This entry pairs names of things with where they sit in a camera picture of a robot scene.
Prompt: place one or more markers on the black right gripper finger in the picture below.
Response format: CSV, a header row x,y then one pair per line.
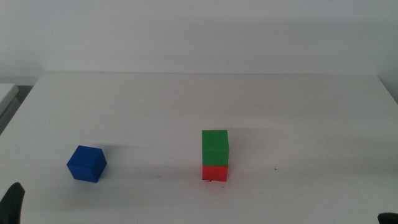
x,y
389,219

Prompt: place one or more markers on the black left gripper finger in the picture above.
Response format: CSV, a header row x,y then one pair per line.
x,y
12,203

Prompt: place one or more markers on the blue cube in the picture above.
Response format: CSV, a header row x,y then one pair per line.
x,y
85,165

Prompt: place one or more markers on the red cube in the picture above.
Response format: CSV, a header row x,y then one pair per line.
x,y
214,173

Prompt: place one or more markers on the green cube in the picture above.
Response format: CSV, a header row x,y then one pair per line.
x,y
215,147

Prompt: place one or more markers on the white side furniture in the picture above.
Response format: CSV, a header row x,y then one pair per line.
x,y
6,95

